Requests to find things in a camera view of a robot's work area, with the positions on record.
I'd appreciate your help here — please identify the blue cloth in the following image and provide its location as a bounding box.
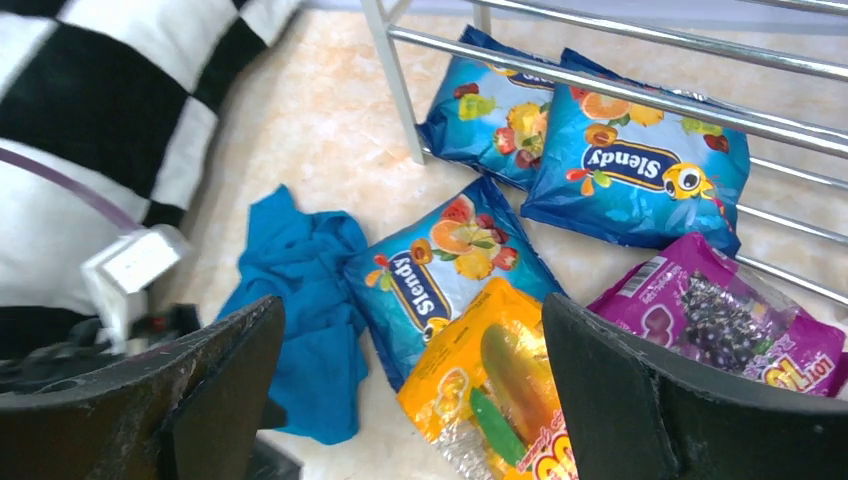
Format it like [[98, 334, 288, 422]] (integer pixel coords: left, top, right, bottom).
[[218, 185, 368, 445]]

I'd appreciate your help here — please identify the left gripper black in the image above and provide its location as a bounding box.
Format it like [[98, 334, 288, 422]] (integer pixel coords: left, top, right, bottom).
[[1, 304, 202, 394]]

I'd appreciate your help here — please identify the white metal wire shelf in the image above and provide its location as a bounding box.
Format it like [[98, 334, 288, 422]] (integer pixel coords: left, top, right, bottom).
[[361, 1, 847, 304]]

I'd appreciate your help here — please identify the black white checkered pillow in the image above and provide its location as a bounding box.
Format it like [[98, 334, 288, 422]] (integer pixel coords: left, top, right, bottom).
[[1, 1, 299, 359]]

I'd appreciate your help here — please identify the blue candy bag far left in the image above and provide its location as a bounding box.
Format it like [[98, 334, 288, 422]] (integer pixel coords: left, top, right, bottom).
[[416, 56, 555, 191]]

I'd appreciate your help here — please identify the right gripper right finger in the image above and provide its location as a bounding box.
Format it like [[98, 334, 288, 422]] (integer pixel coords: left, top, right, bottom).
[[542, 294, 847, 479]]

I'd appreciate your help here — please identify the blue candy bag on shelf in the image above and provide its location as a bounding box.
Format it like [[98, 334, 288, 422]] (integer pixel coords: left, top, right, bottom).
[[520, 84, 751, 256]]

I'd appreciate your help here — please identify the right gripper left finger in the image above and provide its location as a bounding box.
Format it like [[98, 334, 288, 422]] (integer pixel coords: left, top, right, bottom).
[[1, 296, 287, 479]]

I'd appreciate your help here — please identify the blue candy bag on floor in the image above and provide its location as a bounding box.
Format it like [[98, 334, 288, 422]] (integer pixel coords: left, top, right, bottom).
[[343, 177, 562, 390]]

